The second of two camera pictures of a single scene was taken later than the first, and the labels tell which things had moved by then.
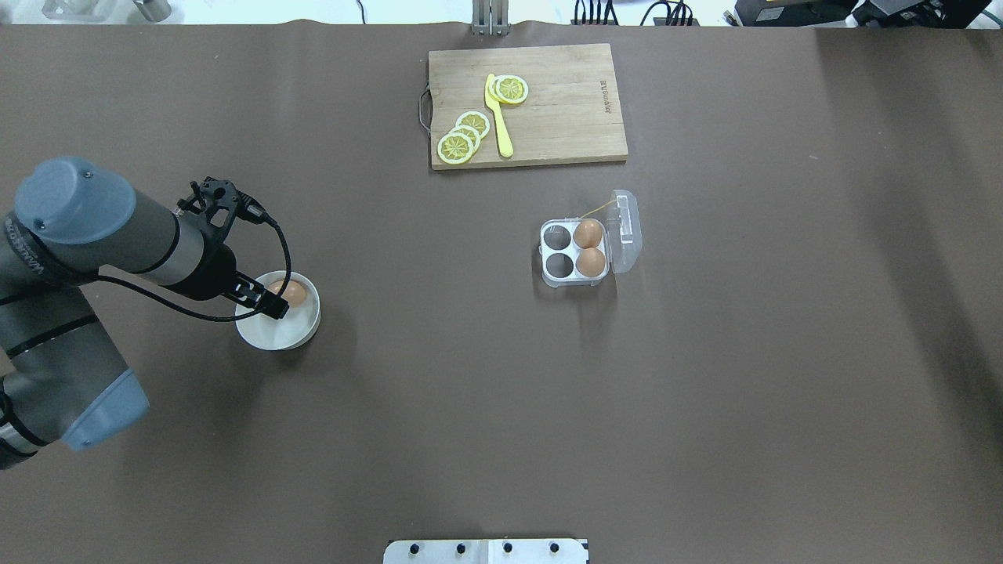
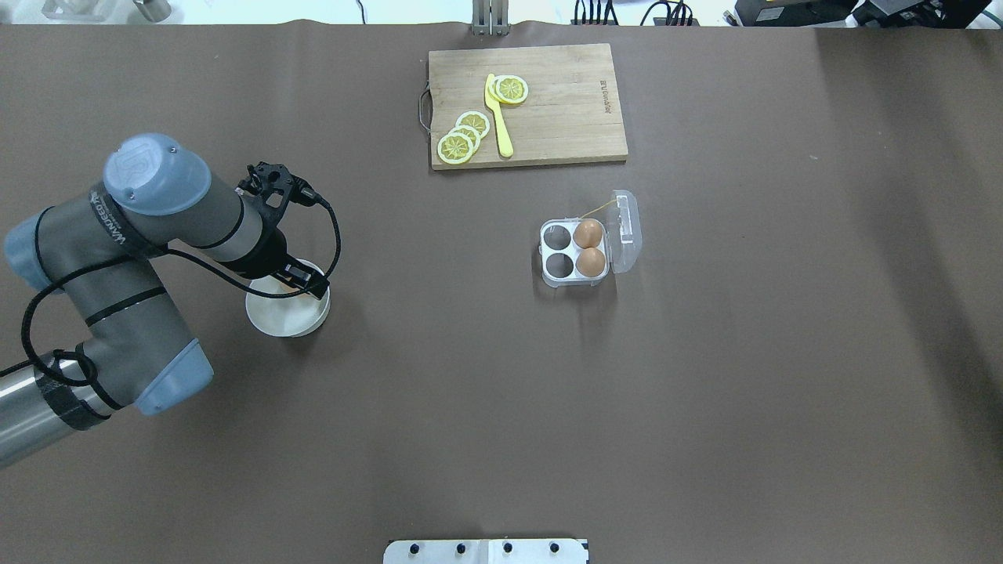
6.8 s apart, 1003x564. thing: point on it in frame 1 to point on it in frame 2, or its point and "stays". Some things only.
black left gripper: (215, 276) to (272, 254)
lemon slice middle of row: (471, 132) stays
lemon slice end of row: (475, 121) stays
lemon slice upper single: (512, 89) stays
